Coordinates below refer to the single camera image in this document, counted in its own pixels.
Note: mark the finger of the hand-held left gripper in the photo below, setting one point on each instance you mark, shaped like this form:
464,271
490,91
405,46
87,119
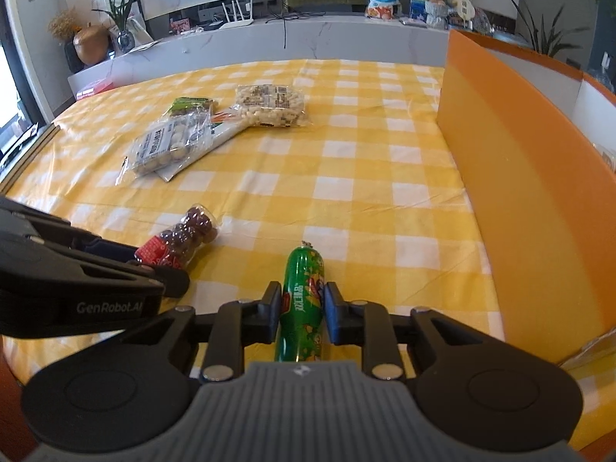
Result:
171,281
113,251

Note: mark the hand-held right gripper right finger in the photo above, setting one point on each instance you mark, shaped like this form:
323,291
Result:
331,313

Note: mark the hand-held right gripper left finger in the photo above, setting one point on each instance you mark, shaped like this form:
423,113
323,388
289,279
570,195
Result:
273,313

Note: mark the green sausage stick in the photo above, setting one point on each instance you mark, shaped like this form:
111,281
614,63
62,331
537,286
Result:
304,298

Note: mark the dark round candy packet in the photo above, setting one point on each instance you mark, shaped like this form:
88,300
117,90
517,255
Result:
185,236

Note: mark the white ball candy packet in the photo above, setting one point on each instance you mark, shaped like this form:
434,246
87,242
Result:
166,144

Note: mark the white snack packet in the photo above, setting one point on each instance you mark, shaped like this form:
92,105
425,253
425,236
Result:
221,134

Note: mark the small green snack packet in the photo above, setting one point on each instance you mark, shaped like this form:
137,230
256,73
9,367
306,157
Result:
192,106

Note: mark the beige peanut packet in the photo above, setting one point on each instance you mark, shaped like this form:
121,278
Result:
269,106

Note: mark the orange cardboard box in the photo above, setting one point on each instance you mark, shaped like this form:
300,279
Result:
519,192

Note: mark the dark flat board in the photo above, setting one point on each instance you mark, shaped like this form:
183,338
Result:
29,147

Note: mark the yellow checked tablecloth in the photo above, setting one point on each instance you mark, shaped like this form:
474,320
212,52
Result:
337,178

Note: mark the pink box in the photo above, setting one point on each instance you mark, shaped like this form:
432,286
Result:
94,90

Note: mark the black vase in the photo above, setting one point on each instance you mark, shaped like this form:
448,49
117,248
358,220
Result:
73,57

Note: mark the white papers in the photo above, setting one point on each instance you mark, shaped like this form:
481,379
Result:
143,47

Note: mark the bronze round vase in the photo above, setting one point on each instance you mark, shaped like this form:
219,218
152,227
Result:
92,45

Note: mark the green plant in glass vase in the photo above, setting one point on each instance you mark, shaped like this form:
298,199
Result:
124,41

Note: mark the white marble television console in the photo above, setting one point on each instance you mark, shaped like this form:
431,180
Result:
216,45

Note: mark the dried yellow flowers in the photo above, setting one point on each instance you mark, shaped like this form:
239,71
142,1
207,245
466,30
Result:
65,24

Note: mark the pink photo card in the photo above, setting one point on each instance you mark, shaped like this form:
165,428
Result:
179,26

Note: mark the white wifi router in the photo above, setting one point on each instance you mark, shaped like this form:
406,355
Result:
237,20

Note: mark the blue box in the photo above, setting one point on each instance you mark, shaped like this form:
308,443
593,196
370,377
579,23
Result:
417,11

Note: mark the blue snack bag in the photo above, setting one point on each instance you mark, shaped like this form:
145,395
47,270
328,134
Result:
382,2

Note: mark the white bouquet basket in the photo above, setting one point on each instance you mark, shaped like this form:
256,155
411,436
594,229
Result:
437,14

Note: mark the glass decorative plate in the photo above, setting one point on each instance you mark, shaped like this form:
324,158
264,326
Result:
483,21

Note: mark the round paper hand fan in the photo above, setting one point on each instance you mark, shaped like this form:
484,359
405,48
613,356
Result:
464,9

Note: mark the long-leaf potted plant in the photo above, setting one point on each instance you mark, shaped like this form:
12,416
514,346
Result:
546,33

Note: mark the picture frame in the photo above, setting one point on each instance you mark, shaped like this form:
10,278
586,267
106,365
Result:
142,19

